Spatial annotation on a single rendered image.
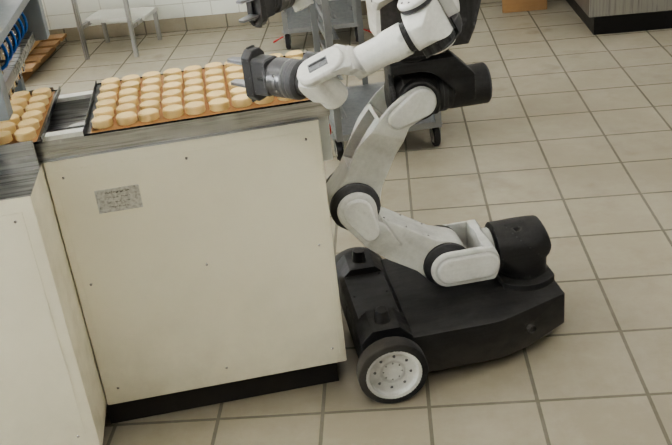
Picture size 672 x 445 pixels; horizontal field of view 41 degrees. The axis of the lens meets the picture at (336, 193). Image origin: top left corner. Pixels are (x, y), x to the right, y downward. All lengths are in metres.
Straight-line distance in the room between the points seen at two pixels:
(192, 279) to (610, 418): 1.18
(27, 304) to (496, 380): 1.31
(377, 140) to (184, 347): 0.78
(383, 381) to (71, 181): 1.01
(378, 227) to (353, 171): 0.17
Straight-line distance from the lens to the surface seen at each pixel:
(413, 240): 2.59
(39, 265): 2.20
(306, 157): 2.29
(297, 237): 2.38
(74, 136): 2.27
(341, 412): 2.58
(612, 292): 3.06
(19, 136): 2.27
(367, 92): 4.47
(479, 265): 2.64
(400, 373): 2.55
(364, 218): 2.47
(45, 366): 2.35
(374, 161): 2.46
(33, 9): 2.67
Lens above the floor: 1.65
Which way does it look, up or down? 26 degrees down
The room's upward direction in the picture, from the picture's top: 6 degrees counter-clockwise
